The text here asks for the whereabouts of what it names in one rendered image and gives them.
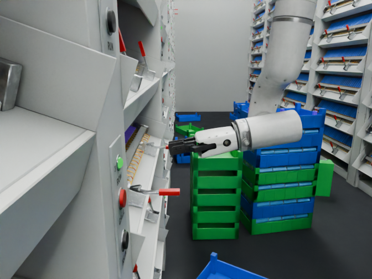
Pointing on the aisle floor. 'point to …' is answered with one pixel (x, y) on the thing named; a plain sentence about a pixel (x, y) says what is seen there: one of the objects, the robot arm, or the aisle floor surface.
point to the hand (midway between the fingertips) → (176, 146)
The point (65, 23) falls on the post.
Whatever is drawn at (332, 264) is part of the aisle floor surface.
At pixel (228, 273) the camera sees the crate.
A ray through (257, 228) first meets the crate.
